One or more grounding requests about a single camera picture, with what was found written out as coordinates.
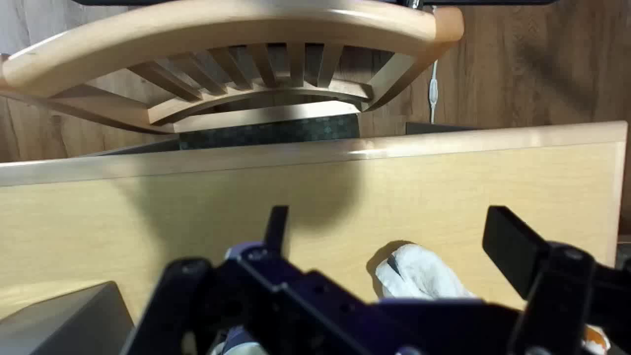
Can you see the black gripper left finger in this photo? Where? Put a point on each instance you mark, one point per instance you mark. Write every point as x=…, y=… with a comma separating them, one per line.
x=276, y=227

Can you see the wooden chair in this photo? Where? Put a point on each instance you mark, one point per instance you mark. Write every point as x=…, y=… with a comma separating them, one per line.
x=191, y=65

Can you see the light grey towel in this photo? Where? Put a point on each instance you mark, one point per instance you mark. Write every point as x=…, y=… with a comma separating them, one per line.
x=402, y=268

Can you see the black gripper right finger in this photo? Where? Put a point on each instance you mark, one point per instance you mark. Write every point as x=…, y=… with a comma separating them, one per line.
x=513, y=247

